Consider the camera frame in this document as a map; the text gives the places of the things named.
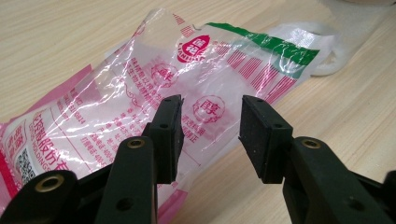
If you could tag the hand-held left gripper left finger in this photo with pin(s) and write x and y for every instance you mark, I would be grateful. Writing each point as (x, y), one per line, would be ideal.
(165, 140)

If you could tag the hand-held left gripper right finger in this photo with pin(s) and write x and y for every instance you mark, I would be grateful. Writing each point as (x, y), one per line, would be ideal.
(264, 140)

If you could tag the clear pink-printed seasoning bag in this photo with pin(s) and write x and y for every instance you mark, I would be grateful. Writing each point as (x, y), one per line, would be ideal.
(109, 93)

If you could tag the translucent white plastic cup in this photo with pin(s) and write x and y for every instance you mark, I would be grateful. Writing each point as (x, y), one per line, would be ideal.
(323, 39)

